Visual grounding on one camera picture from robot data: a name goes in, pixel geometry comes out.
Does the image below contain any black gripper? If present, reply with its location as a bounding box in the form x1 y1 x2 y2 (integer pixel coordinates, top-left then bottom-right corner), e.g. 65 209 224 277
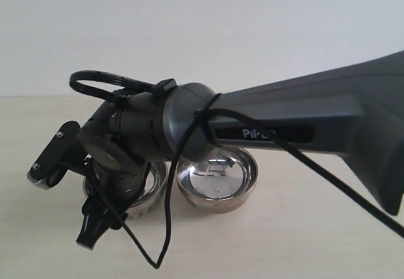
76 157 148 249

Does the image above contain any ribbed stainless steel bowl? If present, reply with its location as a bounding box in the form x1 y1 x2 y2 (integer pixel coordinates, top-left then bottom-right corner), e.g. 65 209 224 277
83 162 168 219

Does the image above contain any smooth stainless steel bowl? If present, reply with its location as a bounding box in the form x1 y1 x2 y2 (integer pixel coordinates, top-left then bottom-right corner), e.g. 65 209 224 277
175 148 258 215

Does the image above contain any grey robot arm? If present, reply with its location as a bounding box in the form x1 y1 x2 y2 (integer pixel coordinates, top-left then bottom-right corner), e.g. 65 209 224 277
69 51 403 235

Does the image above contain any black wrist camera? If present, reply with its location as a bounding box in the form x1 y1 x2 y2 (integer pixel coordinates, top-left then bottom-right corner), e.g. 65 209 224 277
27 121 80 189

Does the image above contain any black ribbon cable loop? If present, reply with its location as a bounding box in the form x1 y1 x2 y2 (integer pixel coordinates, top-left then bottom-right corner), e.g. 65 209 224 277
69 69 176 109

